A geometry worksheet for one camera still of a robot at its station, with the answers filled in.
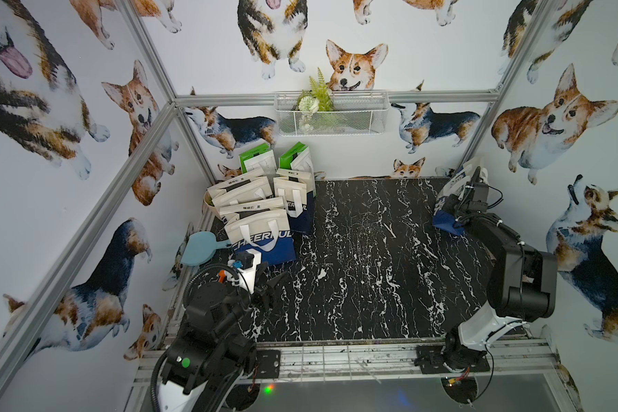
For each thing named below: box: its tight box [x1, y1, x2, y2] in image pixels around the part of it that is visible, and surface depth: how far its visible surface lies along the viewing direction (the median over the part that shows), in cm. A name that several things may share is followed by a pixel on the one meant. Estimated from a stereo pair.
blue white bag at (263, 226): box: [219, 196, 297, 266], surface depth 81 cm
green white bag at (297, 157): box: [278, 141, 315, 174], surface depth 97 cm
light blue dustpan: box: [181, 230, 231, 267], surface depth 100 cm
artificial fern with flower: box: [296, 66, 335, 133], surface depth 85 cm
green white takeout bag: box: [238, 142, 277, 176], surface depth 97 cm
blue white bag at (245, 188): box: [203, 169, 274, 214], surface depth 87 cm
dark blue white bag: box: [272, 168, 316, 235], surface depth 88 cm
